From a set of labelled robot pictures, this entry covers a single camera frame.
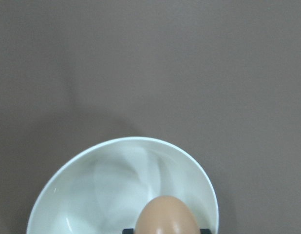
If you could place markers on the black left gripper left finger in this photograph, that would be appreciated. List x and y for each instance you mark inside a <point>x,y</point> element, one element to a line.
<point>128,231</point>

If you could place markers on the brown egg from bowl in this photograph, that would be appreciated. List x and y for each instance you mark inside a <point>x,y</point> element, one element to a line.
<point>166,215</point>

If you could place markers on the white ceramic bowl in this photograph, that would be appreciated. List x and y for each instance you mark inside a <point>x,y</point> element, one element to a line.
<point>104,189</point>

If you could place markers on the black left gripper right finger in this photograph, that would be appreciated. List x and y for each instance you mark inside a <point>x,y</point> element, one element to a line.
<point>205,231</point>

